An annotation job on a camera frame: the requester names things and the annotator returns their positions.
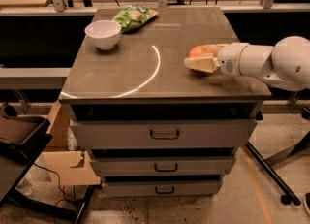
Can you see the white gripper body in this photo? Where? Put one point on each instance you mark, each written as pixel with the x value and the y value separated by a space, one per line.
pixel 230 57

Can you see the orange fruit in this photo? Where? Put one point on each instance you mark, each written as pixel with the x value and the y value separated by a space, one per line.
pixel 201 50

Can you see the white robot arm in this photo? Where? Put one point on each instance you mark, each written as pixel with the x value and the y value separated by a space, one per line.
pixel 285 65

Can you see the white bowl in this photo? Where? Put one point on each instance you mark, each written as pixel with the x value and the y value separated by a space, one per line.
pixel 103 34

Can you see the top grey drawer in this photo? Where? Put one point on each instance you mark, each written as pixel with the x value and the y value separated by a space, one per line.
pixel 163 134

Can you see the grey drawer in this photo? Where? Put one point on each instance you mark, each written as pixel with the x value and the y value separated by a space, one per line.
pixel 163 134
pixel 163 166
pixel 161 189

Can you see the grey drawer cabinet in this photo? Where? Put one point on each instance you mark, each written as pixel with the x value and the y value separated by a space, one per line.
pixel 144 79

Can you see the green chip bag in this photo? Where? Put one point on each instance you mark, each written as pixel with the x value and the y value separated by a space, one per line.
pixel 133 17

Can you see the middle grey drawer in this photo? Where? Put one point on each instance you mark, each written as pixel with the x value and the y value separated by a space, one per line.
pixel 163 166

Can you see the black metal stand leg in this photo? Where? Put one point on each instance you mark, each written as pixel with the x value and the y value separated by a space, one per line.
pixel 288 197

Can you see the bottom grey drawer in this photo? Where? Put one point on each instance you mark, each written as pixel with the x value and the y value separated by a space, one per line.
pixel 161 189

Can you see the cardboard box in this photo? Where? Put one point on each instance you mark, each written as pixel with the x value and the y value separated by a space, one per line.
pixel 62 155

